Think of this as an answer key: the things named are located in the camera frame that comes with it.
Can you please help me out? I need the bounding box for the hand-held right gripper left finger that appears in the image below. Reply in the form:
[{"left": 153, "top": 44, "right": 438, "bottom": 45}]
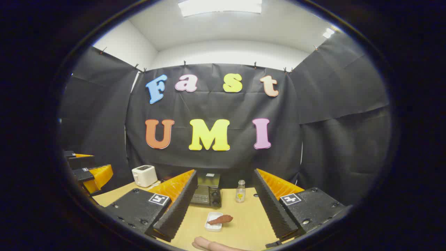
[{"left": 104, "top": 169, "right": 198, "bottom": 243}]

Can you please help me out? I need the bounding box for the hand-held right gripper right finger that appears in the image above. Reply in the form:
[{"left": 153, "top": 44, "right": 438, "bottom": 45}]
[{"left": 253, "top": 169, "right": 347, "bottom": 244}]

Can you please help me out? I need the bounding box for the black electric oven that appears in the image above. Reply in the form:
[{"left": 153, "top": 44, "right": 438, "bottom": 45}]
[{"left": 190, "top": 173, "right": 222, "bottom": 208}]

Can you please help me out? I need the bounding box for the brown piece of meat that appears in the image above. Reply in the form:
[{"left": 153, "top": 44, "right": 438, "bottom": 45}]
[{"left": 207, "top": 215, "right": 233, "bottom": 225}]

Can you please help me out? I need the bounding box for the clear glass bottle yellow label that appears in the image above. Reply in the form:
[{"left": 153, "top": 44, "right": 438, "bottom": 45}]
[{"left": 236, "top": 180, "right": 246, "bottom": 203}]

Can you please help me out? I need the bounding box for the white rectangular tray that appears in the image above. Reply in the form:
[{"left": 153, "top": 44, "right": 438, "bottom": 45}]
[{"left": 205, "top": 212, "right": 223, "bottom": 232}]

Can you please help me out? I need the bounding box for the white toaster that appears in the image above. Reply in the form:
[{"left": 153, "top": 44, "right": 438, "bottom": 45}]
[{"left": 132, "top": 165, "right": 158, "bottom": 188}]

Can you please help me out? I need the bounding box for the black backdrop cloth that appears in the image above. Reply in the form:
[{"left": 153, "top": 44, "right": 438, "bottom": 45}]
[{"left": 59, "top": 31, "right": 391, "bottom": 206}]

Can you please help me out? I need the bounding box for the ceiling light panel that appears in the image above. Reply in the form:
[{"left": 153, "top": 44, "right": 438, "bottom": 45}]
[{"left": 178, "top": 0, "right": 262, "bottom": 17}]

